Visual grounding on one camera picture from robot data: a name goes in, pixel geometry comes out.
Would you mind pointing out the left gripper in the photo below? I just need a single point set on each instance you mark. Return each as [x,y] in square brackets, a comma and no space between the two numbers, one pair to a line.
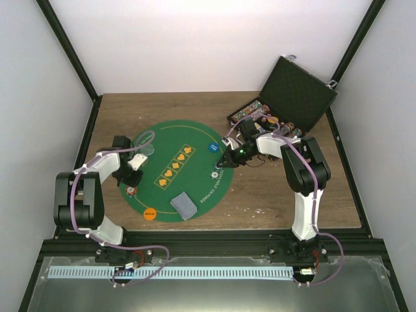
[132,182]

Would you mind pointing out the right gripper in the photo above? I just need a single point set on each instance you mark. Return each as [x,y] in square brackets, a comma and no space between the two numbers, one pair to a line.
[231,161]

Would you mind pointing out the brown red chip stack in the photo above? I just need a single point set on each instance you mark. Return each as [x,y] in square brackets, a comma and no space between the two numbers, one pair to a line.
[131,191]

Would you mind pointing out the blue small blind button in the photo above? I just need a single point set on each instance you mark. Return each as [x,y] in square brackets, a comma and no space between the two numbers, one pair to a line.
[214,147]

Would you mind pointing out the clear acrylic dealer button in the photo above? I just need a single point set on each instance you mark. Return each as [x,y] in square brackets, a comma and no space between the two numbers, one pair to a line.
[148,149]

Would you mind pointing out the orange big blind button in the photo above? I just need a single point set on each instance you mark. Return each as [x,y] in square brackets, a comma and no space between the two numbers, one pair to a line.
[149,214]
[272,120]

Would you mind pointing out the grey card deck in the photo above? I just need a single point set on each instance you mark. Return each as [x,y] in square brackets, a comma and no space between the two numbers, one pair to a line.
[184,206]

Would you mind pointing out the black poker chip case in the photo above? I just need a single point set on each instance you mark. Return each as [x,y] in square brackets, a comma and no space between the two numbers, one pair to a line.
[293,96]

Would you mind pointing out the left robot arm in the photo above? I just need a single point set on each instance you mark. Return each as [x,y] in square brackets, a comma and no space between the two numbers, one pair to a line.
[79,203]

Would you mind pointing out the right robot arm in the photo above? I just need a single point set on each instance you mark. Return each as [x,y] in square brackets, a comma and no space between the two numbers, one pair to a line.
[306,170]

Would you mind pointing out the round green poker mat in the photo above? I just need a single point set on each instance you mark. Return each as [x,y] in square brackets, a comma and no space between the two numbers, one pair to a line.
[180,163]

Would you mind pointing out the light blue slotted strip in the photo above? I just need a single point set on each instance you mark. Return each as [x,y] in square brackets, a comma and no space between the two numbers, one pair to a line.
[173,273]

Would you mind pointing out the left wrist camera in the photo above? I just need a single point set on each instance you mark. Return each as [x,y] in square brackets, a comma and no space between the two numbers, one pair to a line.
[137,161]

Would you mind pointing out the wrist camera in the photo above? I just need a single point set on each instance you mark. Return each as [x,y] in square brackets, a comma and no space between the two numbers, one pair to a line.
[137,161]
[230,142]

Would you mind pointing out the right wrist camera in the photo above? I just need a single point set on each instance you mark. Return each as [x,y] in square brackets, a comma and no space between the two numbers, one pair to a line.
[230,142]

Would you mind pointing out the black aluminium frame rail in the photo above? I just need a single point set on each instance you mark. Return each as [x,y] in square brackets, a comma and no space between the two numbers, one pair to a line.
[279,244]

